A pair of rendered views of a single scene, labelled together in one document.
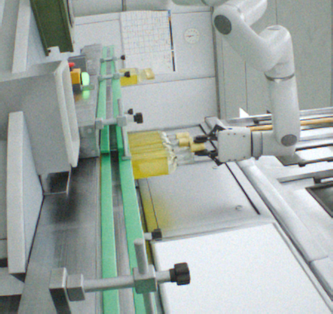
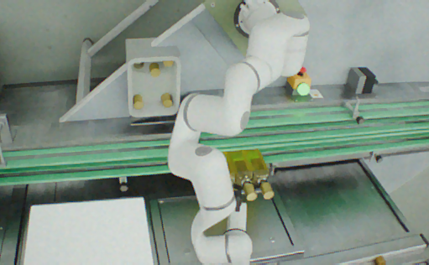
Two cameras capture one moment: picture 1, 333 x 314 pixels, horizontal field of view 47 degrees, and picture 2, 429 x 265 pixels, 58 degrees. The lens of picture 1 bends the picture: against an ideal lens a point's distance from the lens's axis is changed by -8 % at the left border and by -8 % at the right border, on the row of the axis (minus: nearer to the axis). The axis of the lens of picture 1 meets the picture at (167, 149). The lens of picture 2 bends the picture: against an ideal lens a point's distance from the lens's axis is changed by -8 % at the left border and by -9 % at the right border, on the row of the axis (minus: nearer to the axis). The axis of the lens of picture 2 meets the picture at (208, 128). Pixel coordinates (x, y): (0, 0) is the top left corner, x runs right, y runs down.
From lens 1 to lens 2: 1.42 m
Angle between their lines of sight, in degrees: 70
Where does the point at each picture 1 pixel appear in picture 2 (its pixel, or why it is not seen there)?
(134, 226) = (91, 157)
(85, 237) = (76, 137)
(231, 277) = (91, 234)
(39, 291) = (39, 128)
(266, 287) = (75, 251)
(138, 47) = not seen: outside the picture
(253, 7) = (201, 116)
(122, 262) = (59, 154)
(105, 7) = not seen: hidden behind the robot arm
